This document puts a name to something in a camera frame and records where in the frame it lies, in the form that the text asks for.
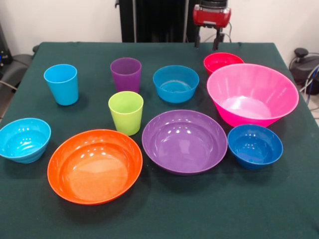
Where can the dark green tablecloth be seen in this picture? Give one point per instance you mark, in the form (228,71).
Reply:
(174,211)

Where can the wide purple bowl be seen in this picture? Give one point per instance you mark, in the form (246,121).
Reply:
(184,144)

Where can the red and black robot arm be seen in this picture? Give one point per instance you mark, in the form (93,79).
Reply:
(214,3)

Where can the large pink bowl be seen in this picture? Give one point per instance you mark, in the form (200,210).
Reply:
(249,84)

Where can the purple plastic cup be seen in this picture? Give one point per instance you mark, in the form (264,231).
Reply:
(125,79)

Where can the lime green plastic cup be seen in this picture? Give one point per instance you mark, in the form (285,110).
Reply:
(125,117)

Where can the light blue small bowl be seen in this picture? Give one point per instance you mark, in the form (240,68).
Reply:
(25,144)

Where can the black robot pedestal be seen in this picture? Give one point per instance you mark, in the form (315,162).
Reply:
(154,20)

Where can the blue straight-sided bowl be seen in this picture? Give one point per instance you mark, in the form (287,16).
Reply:
(174,95)

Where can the wide orange bowl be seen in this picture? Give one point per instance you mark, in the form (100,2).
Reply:
(94,171)

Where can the black equipment box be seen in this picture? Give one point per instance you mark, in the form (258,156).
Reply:
(3,49)

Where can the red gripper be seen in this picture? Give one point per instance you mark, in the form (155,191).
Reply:
(211,16)

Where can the red small bowl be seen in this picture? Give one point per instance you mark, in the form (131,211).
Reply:
(219,61)

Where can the light blue plastic cup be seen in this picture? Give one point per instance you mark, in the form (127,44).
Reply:
(63,87)

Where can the dark blue small bowl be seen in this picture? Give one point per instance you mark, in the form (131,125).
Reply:
(254,149)

